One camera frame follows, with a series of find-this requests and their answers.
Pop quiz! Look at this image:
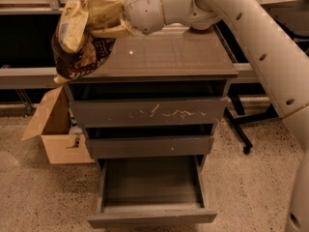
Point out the grey middle drawer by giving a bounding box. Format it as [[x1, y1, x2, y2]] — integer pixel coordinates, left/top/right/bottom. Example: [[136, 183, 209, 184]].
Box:
[[86, 124, 214, 159]]

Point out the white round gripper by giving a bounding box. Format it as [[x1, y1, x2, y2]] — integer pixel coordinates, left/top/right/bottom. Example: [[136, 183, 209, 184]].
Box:
[[91, 0, 164, 39]]

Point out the grey window sill rail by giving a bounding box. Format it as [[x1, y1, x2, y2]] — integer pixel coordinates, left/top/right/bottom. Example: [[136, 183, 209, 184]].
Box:
[[0, 63, 259, 90]]

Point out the brown chip bag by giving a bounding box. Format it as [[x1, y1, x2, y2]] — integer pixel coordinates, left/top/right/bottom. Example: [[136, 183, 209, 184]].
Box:
[[51, 0, 127, 84]]

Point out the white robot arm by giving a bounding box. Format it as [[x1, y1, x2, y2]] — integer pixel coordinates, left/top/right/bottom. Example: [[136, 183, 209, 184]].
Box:
[[123, 0, 309, 232]]

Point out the green bottle in box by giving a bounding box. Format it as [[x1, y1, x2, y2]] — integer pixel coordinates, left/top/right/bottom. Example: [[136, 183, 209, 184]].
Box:
[[68, 107, 77, 127]]

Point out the grey drawer cabinet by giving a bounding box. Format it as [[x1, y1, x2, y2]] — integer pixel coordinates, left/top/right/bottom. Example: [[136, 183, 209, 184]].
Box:
[[64, 26, 238, 161]]

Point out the grey top drawer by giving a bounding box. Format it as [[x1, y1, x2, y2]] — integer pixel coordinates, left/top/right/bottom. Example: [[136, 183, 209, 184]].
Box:
[[67, 80, 229, 128]]

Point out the grey open bottom drawer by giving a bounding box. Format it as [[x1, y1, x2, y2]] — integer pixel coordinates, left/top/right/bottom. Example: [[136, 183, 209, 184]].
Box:
[[88, 156, 217, 229]]

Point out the open cardboard box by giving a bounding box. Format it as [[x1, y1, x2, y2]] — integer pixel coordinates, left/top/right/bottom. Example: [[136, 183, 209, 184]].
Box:
[[21, 87, 93, 164]]

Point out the black rolling stand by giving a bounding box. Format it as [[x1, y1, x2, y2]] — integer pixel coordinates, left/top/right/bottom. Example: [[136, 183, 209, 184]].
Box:
[[223, 0, 309, 154]]

